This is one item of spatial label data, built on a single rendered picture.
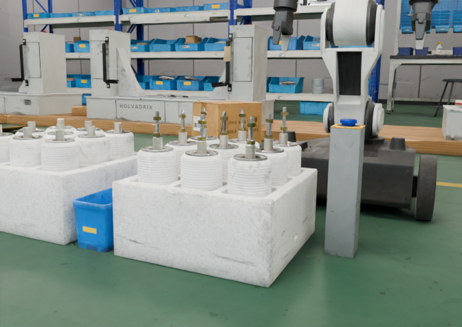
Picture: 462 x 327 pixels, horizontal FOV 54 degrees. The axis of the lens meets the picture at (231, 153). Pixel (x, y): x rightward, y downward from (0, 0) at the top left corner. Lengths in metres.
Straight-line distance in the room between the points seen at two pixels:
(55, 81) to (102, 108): 0.75
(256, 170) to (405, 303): 0.39
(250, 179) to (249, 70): 2.34
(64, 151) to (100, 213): 0.20
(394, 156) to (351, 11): 0.48
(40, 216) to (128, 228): 0.27
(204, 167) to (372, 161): 0.62
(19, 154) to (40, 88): 3.03
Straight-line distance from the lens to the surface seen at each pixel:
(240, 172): 0.94
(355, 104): 1.62
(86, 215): 1.16
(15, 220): 1.33
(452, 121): 2.98
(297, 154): 1.17
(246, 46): 3.25
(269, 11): 5.94
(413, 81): 9.32
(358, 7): 1.56
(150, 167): 1.04
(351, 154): 1.08
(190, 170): 0.99
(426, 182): 1.42
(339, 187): 1.10
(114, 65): 3.89
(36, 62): 4.35
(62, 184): 1.18
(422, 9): 1.61
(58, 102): 4.44
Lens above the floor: 0.42
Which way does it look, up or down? 9 degrees down
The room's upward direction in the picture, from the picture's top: 1 degrees clockwise
